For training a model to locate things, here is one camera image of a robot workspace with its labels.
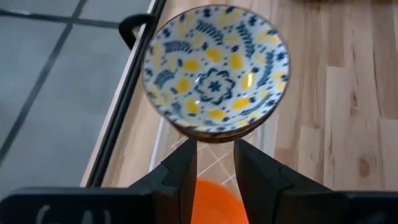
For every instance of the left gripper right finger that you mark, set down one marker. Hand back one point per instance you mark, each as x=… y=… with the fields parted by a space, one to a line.
x=311 y=208

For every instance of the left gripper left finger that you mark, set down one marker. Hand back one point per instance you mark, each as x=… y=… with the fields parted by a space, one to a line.
x=93 y=207

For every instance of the orange plastic bowl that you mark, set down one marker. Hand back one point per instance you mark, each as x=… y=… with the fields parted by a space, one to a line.
x=214 y=205

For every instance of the white lattice shelf rack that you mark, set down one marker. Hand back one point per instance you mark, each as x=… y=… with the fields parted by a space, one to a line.
x=155 y=149

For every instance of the black aluminium table frame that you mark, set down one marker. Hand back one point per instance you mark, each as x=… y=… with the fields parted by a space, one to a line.
x=126 y=93

